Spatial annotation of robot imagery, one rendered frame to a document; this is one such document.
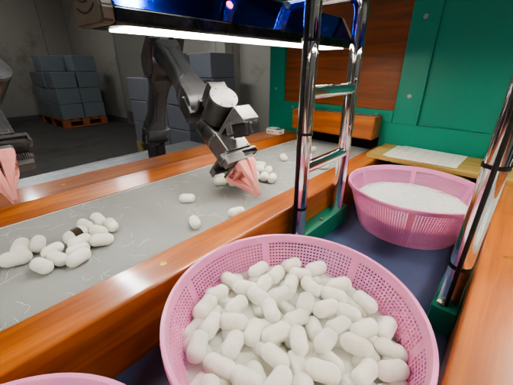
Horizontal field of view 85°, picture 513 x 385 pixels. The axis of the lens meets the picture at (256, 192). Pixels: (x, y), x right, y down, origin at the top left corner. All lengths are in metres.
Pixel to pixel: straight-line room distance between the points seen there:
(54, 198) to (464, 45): 1.01
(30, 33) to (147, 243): 7.47
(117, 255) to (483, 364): 0.44
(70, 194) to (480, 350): 0.68
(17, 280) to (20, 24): 7.45
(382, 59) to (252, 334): 0.86
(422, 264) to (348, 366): 0.30
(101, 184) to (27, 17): 7.26
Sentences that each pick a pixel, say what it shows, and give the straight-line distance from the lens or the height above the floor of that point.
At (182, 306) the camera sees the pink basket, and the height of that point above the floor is 0.75.
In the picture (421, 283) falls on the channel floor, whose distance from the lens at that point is 0.55.
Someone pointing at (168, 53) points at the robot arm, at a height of 1.03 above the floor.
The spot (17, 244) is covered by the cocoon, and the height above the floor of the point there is 0.76.
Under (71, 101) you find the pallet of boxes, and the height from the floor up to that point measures 0.44.
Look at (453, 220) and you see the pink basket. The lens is 0.60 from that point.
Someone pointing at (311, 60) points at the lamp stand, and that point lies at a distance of 0.44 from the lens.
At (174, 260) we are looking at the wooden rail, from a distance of 0.39.
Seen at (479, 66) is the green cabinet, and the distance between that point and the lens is 0.95.
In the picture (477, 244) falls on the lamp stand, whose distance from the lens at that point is 0.42.
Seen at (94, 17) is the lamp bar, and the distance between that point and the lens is 0.42.
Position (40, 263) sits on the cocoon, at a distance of 0.48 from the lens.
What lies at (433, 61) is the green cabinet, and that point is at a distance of 0.96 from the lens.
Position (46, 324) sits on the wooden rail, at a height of 0.76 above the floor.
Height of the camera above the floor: 0.99
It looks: 24 degrees down
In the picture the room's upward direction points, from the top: straight up
